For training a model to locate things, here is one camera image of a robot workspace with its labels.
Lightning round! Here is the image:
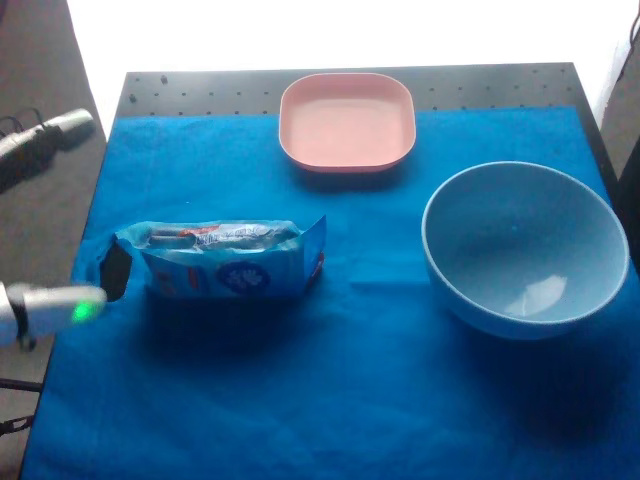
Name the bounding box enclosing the thin dark wall cable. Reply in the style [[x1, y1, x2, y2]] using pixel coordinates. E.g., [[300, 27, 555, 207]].
[[615, 9, 640, 84]]

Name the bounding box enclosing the blue snack bag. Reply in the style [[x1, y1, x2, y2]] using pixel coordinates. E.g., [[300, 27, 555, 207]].
[[113, 214, 327, 301]]

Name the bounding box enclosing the black floor cable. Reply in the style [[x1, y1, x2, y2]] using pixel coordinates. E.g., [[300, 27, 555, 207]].
[[0, 377, 44, 394], [0, 414, 32, 438]]

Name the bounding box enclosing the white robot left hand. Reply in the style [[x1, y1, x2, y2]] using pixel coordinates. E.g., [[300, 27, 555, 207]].
[[0, 107, 109, 351]]

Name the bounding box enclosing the pink square plate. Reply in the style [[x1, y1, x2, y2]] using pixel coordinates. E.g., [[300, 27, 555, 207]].
[[278, 72, 418, 175]]

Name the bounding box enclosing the thin black cable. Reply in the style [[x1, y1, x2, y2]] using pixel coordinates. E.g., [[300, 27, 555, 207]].
[[0, 107, 45, 135]]

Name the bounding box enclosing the blue cloth table cover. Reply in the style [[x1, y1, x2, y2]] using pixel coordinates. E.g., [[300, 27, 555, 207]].
[[19, 107, 640, 480]]

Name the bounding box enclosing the light blue bowl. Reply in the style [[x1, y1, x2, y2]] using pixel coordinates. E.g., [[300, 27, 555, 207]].
[[421, 160, 631, 341]]

